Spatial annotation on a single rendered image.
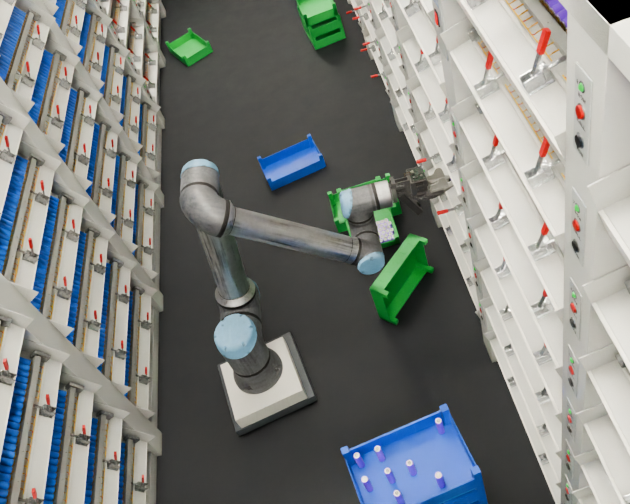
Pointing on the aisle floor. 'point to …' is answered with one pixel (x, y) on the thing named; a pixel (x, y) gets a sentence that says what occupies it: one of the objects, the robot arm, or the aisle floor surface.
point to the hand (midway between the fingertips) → (451, 182)
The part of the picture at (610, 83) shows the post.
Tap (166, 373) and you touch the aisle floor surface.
